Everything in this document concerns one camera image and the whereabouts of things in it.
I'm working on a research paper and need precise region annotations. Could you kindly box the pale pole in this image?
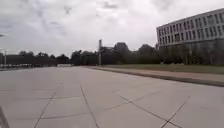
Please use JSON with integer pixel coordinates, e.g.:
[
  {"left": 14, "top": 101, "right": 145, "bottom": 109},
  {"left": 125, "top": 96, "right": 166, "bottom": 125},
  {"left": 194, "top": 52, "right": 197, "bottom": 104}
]
[{"left": 97, "top": 39, "right": 103, "bottom": 67}]

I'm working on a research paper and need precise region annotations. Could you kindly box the row of dark trees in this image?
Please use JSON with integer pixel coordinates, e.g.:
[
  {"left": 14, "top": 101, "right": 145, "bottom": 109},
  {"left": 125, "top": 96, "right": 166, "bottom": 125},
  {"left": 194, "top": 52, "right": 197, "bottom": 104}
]
[{"left": 69, "top": 39, "right": 224, "bottom": 66}]

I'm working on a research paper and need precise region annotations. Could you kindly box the grey paved plaza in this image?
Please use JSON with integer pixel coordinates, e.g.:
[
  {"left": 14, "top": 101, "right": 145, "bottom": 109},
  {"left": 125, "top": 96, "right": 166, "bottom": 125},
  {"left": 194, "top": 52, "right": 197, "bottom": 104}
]
[{"left": 0, "top": 65, "right": 224, "bottom": 128}]

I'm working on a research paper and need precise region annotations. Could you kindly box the grass strip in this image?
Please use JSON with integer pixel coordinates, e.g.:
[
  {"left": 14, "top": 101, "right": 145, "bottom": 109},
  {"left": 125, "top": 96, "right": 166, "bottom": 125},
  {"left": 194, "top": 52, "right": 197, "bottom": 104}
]
[{"left": 102, "top": 63, "right": 224, "bottom": 75}]

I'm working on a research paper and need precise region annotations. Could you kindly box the raised tan ground strip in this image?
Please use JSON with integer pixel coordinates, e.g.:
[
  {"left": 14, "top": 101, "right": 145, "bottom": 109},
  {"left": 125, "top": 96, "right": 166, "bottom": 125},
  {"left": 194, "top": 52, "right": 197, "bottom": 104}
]
[{"left": 83, "top": 65, "right": 224, "bottom": 88}]

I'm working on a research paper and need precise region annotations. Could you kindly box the dark tree line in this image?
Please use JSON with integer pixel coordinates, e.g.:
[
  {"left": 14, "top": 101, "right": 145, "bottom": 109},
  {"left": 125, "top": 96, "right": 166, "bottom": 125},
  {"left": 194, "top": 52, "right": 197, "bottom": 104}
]
[{"left": 0, "top": 50, "right": 72, "bottom": 67}]

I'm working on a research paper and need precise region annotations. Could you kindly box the long white building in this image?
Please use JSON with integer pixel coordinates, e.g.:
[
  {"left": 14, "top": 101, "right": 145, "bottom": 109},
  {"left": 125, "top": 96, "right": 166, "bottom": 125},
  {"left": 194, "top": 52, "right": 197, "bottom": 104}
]
[{"left": 155, "top": 8, "right": 224, "bottom": 52}]

